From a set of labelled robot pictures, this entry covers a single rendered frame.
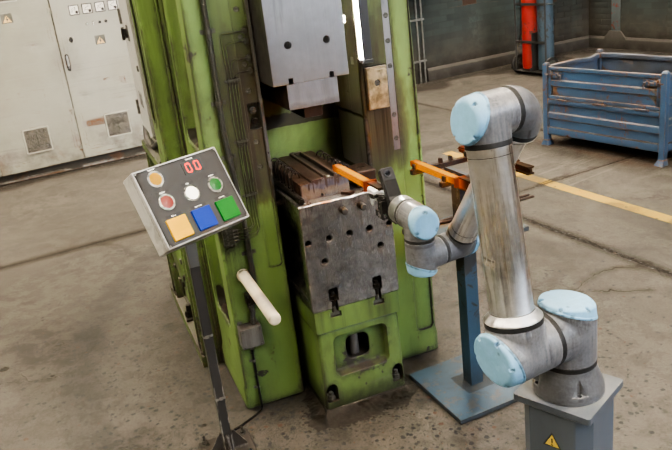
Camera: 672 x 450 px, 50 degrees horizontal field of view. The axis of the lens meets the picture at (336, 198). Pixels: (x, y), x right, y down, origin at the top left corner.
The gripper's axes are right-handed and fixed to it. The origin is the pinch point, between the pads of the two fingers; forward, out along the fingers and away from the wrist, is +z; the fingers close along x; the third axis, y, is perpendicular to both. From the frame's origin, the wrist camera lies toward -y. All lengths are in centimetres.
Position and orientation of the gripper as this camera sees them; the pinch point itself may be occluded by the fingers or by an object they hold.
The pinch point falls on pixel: (372, 185)
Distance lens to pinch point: 239.4
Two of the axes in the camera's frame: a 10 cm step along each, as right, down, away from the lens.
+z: -3.7, -2.7, 8.9
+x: 9.2, -2.2, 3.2
